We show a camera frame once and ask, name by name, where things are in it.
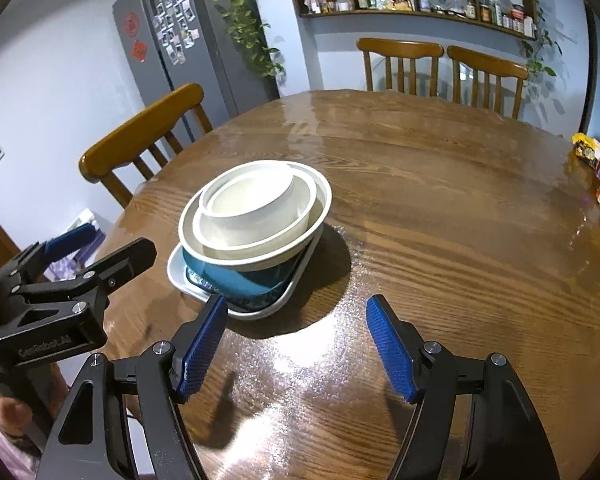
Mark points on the row of shelf bottles and jars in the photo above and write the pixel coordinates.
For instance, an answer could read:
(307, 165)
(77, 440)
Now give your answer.
(400, 1)

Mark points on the white square plate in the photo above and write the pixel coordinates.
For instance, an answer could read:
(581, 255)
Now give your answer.
(177, 272)

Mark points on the person's left hand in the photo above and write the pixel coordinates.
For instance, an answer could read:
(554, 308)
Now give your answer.
(7, 410)

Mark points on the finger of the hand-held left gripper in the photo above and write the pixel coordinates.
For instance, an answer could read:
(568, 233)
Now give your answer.
(125, 260)
(70, 242)

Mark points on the large white bowl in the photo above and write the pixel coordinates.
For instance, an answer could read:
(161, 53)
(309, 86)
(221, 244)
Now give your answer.
(280, 260)

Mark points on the yellow snack packet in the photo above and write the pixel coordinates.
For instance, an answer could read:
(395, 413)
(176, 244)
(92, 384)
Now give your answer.
(587, 150)

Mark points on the small white bowl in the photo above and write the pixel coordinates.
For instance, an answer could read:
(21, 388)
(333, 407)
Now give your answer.
(250, 210)

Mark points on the diamond red fridge decoration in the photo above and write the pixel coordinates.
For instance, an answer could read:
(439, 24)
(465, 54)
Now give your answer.
(139, 51)

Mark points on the grey refrigerator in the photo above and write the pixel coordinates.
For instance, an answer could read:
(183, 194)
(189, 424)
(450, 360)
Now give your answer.
(220, 35)

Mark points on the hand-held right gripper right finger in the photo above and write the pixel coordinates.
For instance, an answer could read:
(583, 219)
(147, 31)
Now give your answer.
(390, 355)

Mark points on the thin trailing ivy plant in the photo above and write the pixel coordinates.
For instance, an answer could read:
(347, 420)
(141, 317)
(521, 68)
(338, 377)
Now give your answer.
(542, 45)

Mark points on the round red fridge decoration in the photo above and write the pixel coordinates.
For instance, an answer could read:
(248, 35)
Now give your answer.
(131, 24)

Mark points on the long trailing ivy plant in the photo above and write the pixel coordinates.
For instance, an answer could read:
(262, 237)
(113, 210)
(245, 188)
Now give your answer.
(245, 25)

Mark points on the medium white bowl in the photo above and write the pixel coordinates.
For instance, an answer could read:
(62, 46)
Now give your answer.
(305, 195)

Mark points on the cluster of fridge photo magnets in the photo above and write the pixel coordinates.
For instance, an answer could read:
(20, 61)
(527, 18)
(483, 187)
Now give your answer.
(172, 15)

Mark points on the person's left forearm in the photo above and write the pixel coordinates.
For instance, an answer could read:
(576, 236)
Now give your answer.
(0, 452)

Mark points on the wooden wall shelf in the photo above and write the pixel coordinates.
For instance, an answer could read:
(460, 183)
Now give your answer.
(380, 12)

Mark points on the wooden chair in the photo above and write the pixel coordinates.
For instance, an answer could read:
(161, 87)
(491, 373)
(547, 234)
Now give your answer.
(140, 125)
(400, 49)
(485, 60)

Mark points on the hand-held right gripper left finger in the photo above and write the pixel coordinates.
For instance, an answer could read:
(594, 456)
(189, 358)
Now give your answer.
(200, 350)

